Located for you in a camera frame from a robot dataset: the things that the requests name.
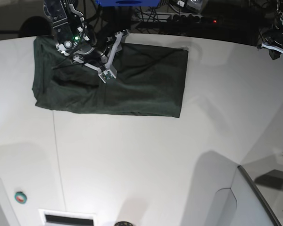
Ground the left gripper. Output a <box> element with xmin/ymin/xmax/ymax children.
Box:
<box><xmin>257</xmin><ymin>34</ymin><xmax>283</xmax><ymax>60</ymax></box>

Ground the black power strip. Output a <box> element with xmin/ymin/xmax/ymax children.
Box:
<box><xmin>171</xmin><ymin>14</ymin><xmax>220</xmax><ymax>24</ymax></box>

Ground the red green emergency button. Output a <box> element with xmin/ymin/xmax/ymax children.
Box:
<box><xmin>14</xmin><ymin>191</ymin><xmax>27</xmax><ymax>204</ymax></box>

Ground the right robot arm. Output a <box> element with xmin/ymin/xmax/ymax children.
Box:
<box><xmin>43</xmin><ymin>0</ymin><xmax>131</xmax><ymax>81</ymax></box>

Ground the blue box with oval hole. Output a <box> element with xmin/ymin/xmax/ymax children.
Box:
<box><xmin>96</xmin><ymin>0</ymin><xmax>160</xmax><ymax>7</ymax></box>

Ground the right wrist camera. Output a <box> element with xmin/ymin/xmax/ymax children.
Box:
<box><xmin>99</xmin><ymin>67</ymin><xmax>117</xmax><ymax>84</ymax></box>

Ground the grey metal rail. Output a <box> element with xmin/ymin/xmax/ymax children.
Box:
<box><xmin>237</xmin><ymin>165</ymin><xmax>282</xmax><ymax>226</ymax></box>

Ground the black round stool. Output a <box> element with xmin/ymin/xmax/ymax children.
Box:
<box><xmin>18</xmin><ymin>16</ymin><xmax>51</xmax><ymax>38</ymax></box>

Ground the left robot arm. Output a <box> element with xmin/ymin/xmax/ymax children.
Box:
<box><xmin>257</xmin><ymin>0</ymin><xmax>283</xmax><ymax>60</ymax></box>

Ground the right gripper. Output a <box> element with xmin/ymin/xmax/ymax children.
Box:
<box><xmin>72</xmin><ymin>30</ymin><xmax>130</xmax><ymax>73</ymax></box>

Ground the dark green t-shirt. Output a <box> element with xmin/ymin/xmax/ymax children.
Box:
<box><xmin>32</xmin><ymin>37</ymin><xmax>189</xmax><ymax>118</ymax></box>

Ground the black round knob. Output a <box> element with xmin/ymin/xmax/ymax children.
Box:
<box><xmin>114</xmin><ymin>221</ymin><xmax>133</xmax><ymax>226</ymax></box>

